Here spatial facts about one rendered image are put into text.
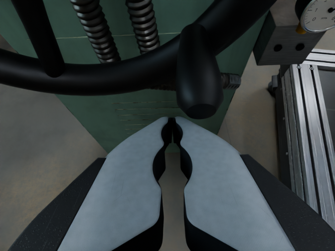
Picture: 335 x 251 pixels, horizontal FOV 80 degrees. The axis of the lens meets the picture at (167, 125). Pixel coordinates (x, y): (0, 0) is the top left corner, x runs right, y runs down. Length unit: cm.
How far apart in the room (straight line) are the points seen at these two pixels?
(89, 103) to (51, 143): 52
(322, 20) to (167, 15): 21
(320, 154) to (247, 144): 29
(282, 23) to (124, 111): 40
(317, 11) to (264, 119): 73
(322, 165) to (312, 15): 50
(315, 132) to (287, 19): 48
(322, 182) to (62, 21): 72
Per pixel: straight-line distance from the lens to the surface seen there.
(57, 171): 98
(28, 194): 102
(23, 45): 46
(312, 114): 82
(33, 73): 20
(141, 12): 20
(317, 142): 77
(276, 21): 37
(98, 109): 58
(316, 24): 35
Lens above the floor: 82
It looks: 62 degrees down
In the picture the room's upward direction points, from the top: 5 degrees counter-clockwise
